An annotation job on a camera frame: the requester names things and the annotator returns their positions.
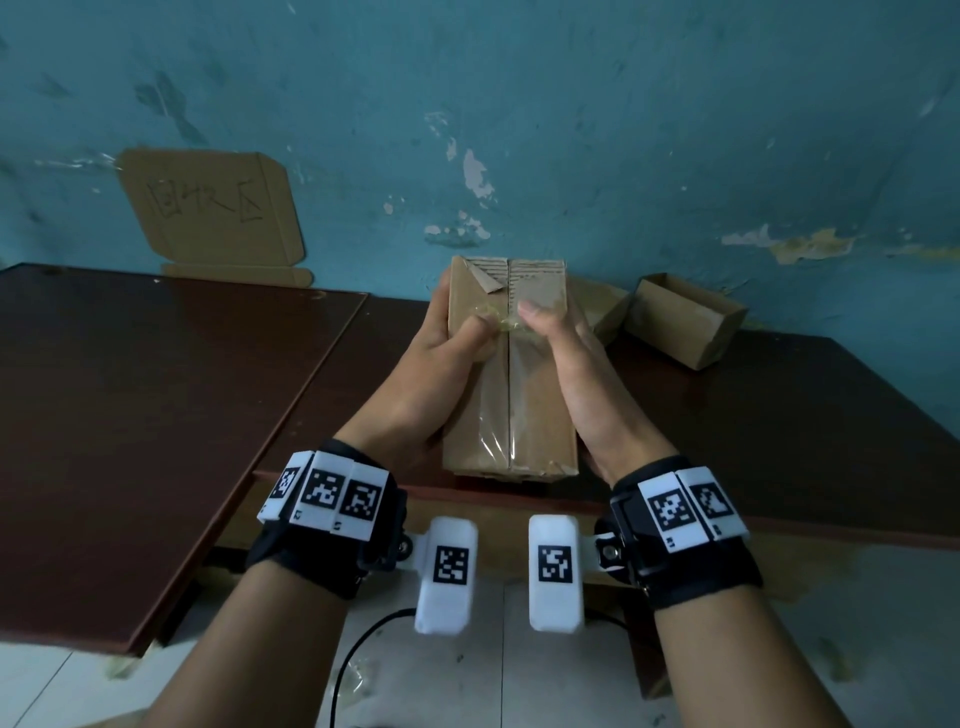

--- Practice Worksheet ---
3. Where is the person's right hand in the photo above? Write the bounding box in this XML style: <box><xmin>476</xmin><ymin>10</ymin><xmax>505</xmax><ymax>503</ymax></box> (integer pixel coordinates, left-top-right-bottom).
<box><xmin>516</xmin><ymin>298</ymin><xmax>670</xmax><ymax>486</ymax></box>

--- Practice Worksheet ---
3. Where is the person's left hand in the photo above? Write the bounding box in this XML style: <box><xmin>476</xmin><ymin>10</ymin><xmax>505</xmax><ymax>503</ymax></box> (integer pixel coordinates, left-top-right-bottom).
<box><xmin>335</xmin><ymin>271</ymin><xmax>501</xmax><ymax>481</ymax></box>

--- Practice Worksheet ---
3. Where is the clear tape strip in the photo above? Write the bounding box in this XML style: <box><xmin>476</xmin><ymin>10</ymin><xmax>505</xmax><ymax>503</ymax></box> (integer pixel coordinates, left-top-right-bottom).
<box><xmin>481</xmin><ymin>303</ymin><xmax>531</xmax><ymax>340</ymax></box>

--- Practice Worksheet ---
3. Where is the taped brown cardboard box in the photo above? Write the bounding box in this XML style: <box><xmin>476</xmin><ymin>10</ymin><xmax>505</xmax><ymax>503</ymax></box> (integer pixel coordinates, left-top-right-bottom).
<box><xmin>441</xmin><ymin>255</ymin><xmax>581</xmax><ymax>482</ymax></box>

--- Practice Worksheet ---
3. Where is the person's right forearm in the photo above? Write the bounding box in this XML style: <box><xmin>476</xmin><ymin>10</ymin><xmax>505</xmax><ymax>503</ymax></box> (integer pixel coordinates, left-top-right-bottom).
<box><xmin>651</xmin><ymin>583</ymin><xmax>854</xmax><ymax>728</ymax></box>

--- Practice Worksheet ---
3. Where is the person's left forearm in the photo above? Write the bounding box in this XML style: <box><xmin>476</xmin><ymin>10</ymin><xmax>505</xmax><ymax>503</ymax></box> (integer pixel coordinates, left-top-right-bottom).
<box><xmin>141</xmin><ymin>558</ymin><xmax>351</xmax><ymax>728</ymax></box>

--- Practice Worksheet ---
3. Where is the small closed cardboard box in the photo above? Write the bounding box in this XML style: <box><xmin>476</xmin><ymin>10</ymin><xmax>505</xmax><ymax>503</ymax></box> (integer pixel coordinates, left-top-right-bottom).
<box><xmin>567</xmin><ymin>276</ymin><xmax>632</xmax><ymax>347</ymax></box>

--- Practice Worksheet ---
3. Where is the open empty cardboard box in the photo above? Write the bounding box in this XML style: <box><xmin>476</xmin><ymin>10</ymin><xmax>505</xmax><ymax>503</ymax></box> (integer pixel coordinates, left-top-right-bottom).
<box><xmin>624</xmin><ymin>273</ymin><xmax>750</xmax><ymax>372</ymax></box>

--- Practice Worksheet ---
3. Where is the flat cardboard sign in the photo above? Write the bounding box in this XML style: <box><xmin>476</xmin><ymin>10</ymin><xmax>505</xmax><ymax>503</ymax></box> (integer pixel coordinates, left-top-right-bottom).
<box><xmin>115</xmin><ymin>147</ymin><xmax>315</xmax><ymax>289</ymax></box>

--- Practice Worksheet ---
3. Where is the black wrist strap with markers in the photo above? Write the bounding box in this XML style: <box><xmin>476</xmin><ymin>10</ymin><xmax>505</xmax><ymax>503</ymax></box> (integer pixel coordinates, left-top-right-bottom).
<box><xmin>594</xmin><ymin>454</ymin><xmax>765</xmax><ymax>611</ymax></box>
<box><xmin>245</xmin><ymin>438</ymin><xmax>411</xmax><ymax>602</ymax></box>

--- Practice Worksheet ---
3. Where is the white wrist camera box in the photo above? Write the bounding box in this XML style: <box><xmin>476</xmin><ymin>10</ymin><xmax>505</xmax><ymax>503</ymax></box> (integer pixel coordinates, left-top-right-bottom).
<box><xmin>527</xmin><ymin>513</ymin><xmax>585</xmax><ymax>634</ymax></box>
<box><xmin>413</xmin><ymin>516</ymin><xmax>480</xmax><ymax>637</ymax></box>

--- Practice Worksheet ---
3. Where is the black cable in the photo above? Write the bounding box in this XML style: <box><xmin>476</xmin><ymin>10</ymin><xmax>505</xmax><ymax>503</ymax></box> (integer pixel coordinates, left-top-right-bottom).
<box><xmin>329</xmin><ymin>608</ymin><xmax>418</xmax><ymax>728</ymax></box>

